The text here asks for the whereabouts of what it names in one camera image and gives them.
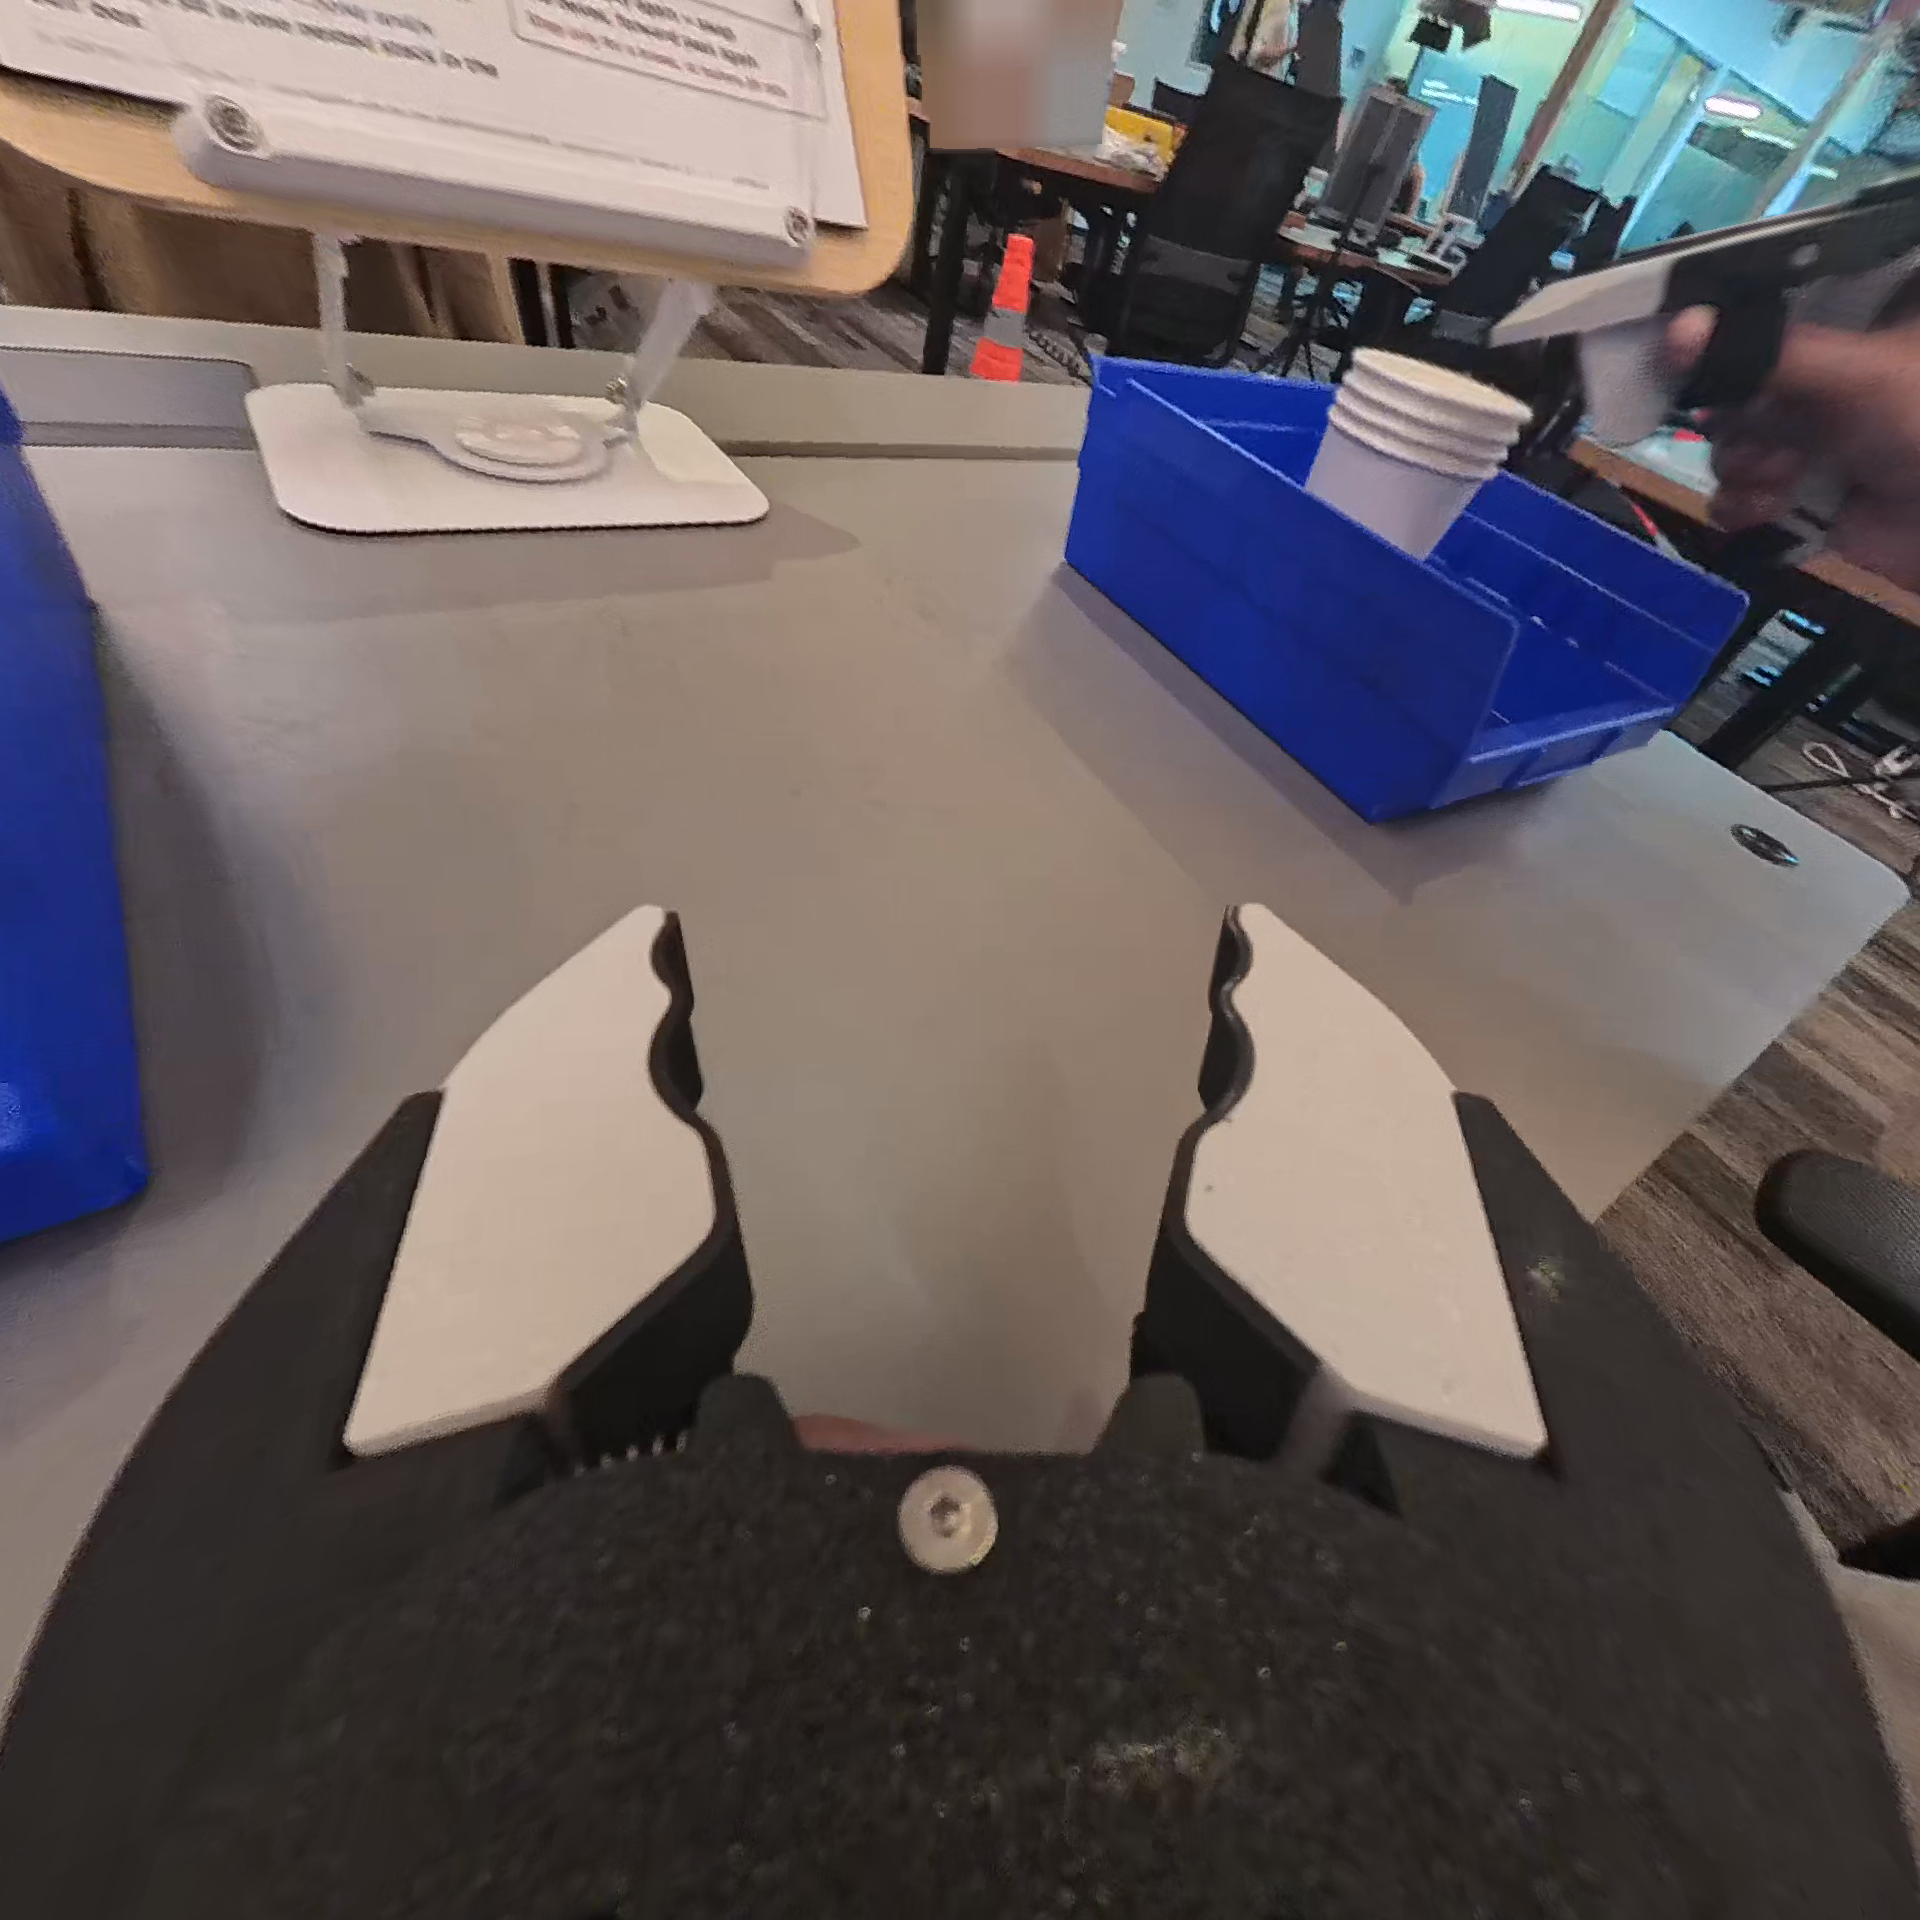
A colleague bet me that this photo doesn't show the person's right hand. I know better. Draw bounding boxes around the person's right hand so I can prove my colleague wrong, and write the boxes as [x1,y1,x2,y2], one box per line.
[1664,300,1920,551]

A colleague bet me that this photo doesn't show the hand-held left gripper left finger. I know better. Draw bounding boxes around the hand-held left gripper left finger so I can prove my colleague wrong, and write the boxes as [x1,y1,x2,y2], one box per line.
[345,898,753,1466]

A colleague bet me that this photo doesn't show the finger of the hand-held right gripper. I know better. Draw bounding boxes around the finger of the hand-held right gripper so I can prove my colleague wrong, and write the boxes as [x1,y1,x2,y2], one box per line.
[1488,256,1693,450]

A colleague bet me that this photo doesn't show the black office chair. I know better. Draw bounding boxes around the black office chair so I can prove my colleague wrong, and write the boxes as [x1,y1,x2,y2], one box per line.
[1756,1145,1920,1577]

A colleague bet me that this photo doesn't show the blue plastic bin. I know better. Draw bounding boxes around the blue plastic bin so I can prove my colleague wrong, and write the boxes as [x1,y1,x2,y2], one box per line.
[1068,357,1747,824]
[0,384,149,1249]

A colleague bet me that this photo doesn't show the stack of nested white cups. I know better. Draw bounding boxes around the stack of nested white cups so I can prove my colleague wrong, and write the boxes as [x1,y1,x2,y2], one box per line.
[1301,347,1530,562]

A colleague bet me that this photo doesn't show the wooden display board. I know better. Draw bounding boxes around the wooden display board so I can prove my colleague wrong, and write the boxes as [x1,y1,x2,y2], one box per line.
[0,0,916,297]

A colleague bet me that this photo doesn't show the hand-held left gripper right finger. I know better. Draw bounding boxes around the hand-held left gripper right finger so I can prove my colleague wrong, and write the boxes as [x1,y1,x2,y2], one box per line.
[1133,898,1555,1479]

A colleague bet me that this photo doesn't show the white document stand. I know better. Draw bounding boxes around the white document stand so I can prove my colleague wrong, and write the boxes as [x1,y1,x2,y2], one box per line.
[170,96,770,534]

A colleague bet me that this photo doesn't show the printed instruction sheet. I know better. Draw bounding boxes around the printed instruction sheet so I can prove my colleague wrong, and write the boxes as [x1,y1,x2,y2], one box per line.
[0,0,876,232]

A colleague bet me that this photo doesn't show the orange traffic cone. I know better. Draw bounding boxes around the orange traffic cone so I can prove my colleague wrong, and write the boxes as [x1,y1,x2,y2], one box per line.
[969,232,1038,384]

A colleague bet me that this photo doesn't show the black mesh chair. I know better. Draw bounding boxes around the black mesh chair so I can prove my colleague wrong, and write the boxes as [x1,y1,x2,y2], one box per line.
[1121,58,1342,359]

